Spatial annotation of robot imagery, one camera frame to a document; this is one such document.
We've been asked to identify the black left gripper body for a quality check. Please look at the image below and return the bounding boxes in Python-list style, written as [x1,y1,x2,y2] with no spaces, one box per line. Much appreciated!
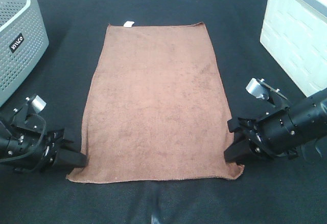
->
[7,130,62,173]

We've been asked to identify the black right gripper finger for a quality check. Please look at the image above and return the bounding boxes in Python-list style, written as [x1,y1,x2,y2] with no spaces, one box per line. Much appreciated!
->
[227,118,255,133]
[224,140,254,163]

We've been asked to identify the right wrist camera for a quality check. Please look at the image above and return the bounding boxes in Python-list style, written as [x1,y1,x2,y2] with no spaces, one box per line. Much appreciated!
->
[246,78,291,110]

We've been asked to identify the white storage box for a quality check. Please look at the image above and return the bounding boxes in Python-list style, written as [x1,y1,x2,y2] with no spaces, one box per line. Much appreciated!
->
[260,0,326,96]

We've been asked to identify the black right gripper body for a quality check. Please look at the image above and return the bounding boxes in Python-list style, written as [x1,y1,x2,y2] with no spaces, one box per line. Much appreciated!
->
[249,111,299,159]

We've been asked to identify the grey perforated laundry basket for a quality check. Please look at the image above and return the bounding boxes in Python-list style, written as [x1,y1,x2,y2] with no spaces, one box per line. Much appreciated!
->
[1,0,49,104]

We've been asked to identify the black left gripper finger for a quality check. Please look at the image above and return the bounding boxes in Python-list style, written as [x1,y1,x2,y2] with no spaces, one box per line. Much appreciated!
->
[53,150,87,168]
[60,129,79,152]

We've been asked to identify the brown towel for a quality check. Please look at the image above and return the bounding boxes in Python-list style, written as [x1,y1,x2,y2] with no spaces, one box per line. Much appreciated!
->
[67,22,244,184]

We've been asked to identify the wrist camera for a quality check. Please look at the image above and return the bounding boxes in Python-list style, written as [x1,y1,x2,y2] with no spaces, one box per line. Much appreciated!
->
[246,78,291,110]
[10,95,46,133]

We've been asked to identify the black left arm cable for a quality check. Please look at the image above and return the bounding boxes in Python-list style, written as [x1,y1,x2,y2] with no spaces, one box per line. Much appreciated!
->
[0,114,47,163]

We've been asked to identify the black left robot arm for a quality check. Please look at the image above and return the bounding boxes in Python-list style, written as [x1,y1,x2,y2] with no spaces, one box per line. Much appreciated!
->
[1,122,87,173]

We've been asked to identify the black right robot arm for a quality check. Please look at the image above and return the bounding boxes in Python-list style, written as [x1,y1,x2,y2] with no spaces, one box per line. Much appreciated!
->
[224,89,326,163]

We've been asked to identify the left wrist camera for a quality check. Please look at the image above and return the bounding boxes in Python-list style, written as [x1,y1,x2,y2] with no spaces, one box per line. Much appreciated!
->
[10,95,46,133]

